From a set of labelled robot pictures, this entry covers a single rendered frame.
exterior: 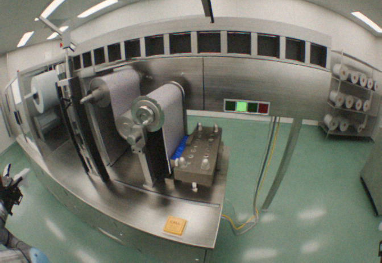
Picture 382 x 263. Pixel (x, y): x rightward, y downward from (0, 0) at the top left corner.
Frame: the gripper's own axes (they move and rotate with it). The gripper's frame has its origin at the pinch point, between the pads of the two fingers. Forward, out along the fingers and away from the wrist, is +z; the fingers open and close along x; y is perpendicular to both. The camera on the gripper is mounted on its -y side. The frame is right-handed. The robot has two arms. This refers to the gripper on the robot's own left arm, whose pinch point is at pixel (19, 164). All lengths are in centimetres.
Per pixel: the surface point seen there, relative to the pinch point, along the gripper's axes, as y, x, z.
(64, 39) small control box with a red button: -43, 2, 51
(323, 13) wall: -189, 365, 144
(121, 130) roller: 2, 41, 32
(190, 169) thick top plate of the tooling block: 11, 69, 14
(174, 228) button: 23, 60, -5
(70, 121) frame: -2.5, 14.5, 31.9
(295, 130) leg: 5, 148, 29
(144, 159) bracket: 11, 51, 22
